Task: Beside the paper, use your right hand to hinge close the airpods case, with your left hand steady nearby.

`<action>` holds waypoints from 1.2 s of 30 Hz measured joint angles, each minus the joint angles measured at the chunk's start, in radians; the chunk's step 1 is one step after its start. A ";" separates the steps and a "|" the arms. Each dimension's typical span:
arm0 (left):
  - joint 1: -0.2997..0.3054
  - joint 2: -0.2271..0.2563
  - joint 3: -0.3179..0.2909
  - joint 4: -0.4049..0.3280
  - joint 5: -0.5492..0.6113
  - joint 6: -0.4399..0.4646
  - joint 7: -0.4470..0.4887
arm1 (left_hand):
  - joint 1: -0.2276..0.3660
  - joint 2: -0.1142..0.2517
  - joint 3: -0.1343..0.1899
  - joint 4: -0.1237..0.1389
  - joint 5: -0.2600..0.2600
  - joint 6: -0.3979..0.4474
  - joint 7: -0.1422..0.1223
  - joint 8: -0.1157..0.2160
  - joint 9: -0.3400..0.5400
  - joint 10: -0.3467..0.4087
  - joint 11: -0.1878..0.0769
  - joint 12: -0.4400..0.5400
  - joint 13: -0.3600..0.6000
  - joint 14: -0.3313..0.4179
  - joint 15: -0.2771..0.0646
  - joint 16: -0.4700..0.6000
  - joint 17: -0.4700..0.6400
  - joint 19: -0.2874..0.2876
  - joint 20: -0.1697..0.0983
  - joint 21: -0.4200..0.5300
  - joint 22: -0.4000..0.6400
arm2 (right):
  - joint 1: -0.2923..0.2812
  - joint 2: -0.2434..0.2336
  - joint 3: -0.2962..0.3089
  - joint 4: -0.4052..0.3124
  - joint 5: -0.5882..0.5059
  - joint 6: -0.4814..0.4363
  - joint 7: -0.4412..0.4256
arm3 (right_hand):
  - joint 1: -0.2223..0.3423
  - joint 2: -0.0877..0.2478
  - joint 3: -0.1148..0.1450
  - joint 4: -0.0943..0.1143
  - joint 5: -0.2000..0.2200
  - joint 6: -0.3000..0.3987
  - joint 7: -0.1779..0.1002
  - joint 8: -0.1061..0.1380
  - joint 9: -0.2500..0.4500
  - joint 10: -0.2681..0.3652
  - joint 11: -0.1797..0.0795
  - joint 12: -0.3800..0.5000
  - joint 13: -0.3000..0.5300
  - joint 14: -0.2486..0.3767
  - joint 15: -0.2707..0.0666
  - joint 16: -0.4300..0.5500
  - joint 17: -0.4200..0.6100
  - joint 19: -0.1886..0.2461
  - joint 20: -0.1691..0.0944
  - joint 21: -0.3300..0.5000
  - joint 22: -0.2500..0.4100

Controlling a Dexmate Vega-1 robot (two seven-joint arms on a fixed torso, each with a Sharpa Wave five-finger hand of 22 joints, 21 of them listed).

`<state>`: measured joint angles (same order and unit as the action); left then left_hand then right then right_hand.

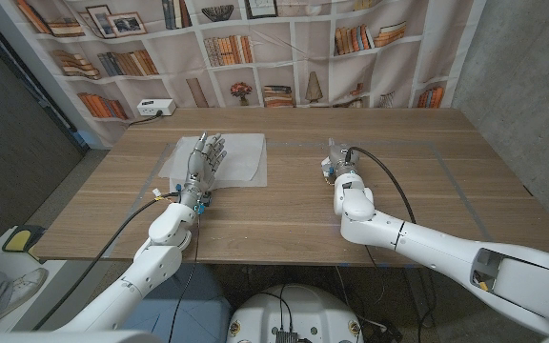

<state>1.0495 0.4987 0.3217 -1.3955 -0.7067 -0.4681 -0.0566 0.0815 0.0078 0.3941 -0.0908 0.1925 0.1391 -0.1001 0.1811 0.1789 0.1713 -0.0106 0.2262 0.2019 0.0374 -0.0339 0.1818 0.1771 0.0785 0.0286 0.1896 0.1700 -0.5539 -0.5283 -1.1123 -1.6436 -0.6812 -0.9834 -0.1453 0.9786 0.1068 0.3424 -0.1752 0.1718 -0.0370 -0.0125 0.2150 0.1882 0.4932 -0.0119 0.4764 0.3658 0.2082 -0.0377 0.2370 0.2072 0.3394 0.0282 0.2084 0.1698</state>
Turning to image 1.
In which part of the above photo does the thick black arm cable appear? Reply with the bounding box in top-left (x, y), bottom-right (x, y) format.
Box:
top-left (30, 192), bottom-right (180, 333)
top-left (345, 146), bottom-right (436, 343)

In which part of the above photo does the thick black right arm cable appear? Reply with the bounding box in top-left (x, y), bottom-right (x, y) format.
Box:
top-left (345, 146), bottom-right (436, 343)

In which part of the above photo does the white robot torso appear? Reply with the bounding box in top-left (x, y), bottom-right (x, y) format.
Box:
top-left (226, 284), bottom-right (365, 343)

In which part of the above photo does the grey table leg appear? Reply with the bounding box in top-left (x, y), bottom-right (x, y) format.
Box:
top-left (400, 265), bottom-right (436, 330)

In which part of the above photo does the black power strip cable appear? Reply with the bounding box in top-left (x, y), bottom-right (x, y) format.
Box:
top-left (126, 110), bottom-right (164, 129)

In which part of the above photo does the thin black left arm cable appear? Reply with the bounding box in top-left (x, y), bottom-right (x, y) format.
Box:
top-left (167, 213), bottom-right (200, 342)

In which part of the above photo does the printed bookshelf backdrop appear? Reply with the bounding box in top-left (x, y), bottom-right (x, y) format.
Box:
top-left (14, 0), bottom-right (488, 149)

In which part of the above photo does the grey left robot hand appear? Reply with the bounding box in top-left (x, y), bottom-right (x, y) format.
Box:
top-left (177, 131), bottom-right (228, 207)

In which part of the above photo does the white power strip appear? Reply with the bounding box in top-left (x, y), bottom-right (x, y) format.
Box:
top-left (135, 98), bottom-right (177, 117)

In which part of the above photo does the blue grey box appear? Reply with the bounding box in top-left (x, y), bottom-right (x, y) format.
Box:
top-left (116, 264), bottom-right (233, 343)

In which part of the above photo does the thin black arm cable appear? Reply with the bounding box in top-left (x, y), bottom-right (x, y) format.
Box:
top-left (362, 245), bottom-right (380, 268)
top-left (167, 213), bottom-right (200, 342)

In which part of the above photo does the white low platform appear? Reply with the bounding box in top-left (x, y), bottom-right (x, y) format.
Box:
top-left (0, 226), bottom-right (69, 334)

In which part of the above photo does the thin black torso cable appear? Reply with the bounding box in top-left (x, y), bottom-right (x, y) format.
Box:
top-left (254, 284), bottom-right (295, 334)

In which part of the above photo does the yellow and black pad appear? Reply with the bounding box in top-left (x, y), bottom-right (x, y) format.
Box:
top-left (1, 224), bottom-right (47, 253)

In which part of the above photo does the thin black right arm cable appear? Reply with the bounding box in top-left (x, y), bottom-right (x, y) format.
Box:
top-left (362, 245), bottom-right (380, 268)

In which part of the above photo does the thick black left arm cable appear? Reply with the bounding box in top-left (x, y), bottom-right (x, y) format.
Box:
top-left (30, 192), bottom-right (180, 333)

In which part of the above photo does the translucent plastic sheet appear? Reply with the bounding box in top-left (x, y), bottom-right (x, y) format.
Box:
top-left (158, 132), bottom-right (269, 190)

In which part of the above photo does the white shoe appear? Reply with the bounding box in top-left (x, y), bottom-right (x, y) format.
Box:
top-left (5, 268), bottom-right (51, 311)

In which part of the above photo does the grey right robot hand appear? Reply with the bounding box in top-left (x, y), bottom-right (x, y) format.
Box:
top-left (320, 137), bottom-right (361, 185)

